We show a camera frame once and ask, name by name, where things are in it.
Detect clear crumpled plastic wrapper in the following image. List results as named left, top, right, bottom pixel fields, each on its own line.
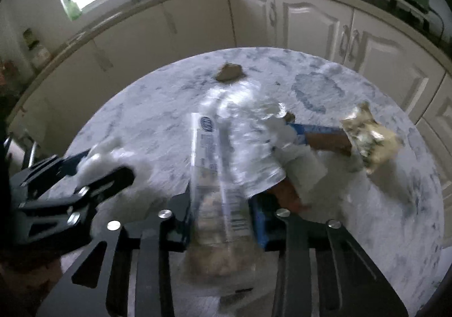
left=201, top=84, right=286, bottom=197

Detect clear snack packet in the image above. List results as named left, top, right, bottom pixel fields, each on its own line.
left=182, top=112, right=265, bottom=298

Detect blue and brown wrapper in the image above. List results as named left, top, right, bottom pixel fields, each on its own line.
left=288, top=123, right=354, bottom=155

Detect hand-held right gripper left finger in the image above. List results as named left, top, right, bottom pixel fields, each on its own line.
left=37, top=193, right=193, bottom=317

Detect brown crumpled paper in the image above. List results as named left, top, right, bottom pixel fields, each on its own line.
left=215, top=63, right=247, bottom=82

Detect white tissue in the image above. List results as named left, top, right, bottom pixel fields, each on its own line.
left=272, top=119, right=327, bottom=205
left=79, top=137, right=152, bottom=197

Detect glass jar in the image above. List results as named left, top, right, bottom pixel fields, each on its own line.
left=23, top=29, right=50, bottom=67

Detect cream base cabinets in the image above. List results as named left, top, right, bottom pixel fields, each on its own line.
left=0, top=0, right=452, bottom=176

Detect green dish soap bottle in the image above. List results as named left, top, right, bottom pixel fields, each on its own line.
left=65, top=0, right=82, bottom=21

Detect gold foil wrapper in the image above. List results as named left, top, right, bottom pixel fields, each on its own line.
left=340, top=102, right=403, bottom=174

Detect metal frame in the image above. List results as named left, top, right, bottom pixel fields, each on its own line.
left=3, top=133, right=38, bottom=171

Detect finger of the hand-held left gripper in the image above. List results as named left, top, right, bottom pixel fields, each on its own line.
left=9, top=149, right=90, bottom=197
left=14, top=166, right=136, bottom=254

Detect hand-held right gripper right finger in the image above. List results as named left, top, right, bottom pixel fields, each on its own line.
left=249, top=193, right=410, bottom=317

